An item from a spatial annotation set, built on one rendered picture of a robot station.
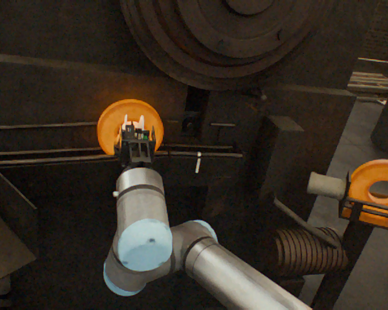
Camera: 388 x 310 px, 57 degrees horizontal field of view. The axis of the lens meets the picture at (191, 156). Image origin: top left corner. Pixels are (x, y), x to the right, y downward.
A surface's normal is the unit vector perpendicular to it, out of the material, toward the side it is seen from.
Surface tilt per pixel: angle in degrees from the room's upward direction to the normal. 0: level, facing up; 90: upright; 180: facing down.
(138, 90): 90
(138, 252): 101
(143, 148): 106
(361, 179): 90
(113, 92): 90
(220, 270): 42
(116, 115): 89
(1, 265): 5
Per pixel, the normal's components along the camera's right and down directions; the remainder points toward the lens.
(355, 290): 0.16, -0.87
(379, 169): -0.36, 0.38
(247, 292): -0.50, -0.62
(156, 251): 0.21, 0.64
